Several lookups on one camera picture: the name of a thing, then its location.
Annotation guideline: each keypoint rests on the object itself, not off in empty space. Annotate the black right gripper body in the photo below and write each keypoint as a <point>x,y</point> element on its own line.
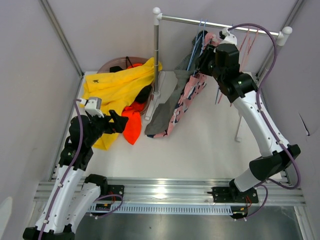
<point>206,65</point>

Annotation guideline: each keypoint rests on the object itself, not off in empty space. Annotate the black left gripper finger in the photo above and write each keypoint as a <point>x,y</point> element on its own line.
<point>120,123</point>
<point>115,117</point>

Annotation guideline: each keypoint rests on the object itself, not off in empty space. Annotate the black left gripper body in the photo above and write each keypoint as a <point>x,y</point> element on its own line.
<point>100,126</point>

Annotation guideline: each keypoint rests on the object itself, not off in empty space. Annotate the orange shorts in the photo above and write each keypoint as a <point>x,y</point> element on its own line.
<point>133,126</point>

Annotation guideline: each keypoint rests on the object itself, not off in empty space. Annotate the yellow shorts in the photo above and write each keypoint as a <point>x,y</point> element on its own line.
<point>117,90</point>

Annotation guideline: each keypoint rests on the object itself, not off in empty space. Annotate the pink wire hanger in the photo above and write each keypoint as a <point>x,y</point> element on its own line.
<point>244,49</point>
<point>250,45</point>

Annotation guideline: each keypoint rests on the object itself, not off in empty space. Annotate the pink shark print shorts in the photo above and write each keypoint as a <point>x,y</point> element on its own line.
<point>187,100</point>

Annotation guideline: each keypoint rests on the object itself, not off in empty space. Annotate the black shorts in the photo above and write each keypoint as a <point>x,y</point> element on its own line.
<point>143,95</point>

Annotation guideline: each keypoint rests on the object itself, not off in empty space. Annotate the grey shorts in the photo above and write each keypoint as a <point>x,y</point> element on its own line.
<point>172,100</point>

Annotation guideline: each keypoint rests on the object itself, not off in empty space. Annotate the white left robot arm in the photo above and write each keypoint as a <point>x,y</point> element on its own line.
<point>64,211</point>

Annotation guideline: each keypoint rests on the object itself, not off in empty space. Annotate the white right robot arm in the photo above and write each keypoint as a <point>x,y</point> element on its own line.
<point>277,153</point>

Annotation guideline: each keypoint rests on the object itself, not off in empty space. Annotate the pink translucent plastic basin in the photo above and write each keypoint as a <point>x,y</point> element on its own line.
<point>124,63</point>

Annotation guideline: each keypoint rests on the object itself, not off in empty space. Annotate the metal clothes rack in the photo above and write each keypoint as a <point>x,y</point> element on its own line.
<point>279,40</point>

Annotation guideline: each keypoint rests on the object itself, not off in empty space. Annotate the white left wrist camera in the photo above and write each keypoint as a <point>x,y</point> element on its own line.
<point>92,106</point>

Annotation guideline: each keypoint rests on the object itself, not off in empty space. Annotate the white slotted cable duct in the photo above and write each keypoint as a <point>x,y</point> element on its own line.
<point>174,209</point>

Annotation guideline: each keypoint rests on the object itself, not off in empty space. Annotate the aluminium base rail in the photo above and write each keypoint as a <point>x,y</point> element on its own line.
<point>193,191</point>

